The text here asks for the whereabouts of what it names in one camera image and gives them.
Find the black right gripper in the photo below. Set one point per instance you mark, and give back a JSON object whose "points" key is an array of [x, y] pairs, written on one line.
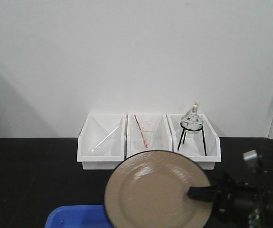
{"points": [[234, 201]]}

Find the beige plate with black rim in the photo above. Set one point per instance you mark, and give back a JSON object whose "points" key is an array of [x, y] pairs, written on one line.
{"points": [[149, 190]]}

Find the blue plastic tray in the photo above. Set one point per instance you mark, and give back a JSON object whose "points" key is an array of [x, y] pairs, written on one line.
{"points": [[78, 216]]}

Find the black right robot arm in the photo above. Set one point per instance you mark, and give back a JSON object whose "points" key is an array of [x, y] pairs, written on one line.
{"points": [[263, 177]]}

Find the white right storage bin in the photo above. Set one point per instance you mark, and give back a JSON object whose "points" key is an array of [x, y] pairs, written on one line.
{"points": [[193, 145]]}

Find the white storage bin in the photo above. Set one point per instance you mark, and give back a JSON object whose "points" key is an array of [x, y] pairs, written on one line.
{"points": [[193, 145], [155, 122], [101, 142]]}

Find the glass alcohol lamp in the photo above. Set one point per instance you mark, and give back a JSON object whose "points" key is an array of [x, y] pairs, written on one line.
{"points": [[191, 122]]}

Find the glass beaker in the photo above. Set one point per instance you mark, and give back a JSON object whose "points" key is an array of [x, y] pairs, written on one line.
{"points": [[146, 140]]}

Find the white middle storage bin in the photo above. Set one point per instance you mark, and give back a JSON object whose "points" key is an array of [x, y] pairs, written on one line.
{"points": [[155, 122]]}

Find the white left storage bin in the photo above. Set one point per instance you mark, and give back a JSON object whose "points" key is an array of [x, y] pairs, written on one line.
{"points": [[101, 142]]}

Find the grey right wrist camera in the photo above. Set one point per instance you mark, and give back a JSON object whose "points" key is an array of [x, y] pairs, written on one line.
{"points": [[251, 156]]}

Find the black wire tripod stand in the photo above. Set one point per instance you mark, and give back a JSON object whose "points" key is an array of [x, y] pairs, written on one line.
{"points": [[184, 133]]}

